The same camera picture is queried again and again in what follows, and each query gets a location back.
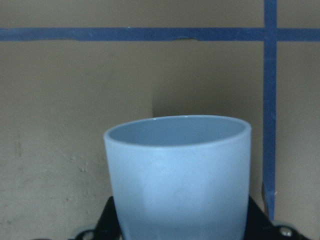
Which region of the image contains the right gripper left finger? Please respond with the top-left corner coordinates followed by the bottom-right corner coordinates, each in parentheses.
top-left (72, 196), bottom-right (122, 240)

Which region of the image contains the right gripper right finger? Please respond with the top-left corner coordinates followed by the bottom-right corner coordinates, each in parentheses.
top-left (243, 196), bottom-right (309, 240)

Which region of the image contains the light blue cup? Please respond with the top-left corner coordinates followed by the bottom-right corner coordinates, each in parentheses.
top-left (104, 115), bottom-right (252, 240)

